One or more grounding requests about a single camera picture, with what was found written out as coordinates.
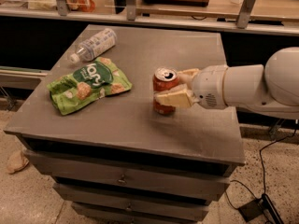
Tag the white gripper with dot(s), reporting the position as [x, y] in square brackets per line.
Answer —
[207, 85]

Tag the red coke can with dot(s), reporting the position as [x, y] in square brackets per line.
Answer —
[164, 79]

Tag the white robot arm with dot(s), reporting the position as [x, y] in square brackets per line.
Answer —
[271, 89]

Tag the green chip bag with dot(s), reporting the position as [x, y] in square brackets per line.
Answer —
[91, 82]

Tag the clear plastic water bottle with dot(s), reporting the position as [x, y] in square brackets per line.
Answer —
[94, 46]

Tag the long wooden counter shelf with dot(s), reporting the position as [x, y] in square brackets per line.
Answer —
[268, 17]

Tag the grey drawer cabinet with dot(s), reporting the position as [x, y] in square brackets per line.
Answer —
[125, 130]

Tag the middle drawer with knob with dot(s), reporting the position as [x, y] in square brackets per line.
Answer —
[129, 203]

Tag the drawer with knob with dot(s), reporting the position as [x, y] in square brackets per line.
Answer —
[205, 187]
[129, 203]

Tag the top drawer with knob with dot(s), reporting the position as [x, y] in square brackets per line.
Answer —
[205, 187]

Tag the black floor power box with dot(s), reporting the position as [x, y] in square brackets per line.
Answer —
[261, 206]

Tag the bottom drawer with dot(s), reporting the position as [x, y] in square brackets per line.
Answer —
[96, 211]

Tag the crumpled paper on floor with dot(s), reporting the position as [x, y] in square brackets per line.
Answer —
[16, 162]

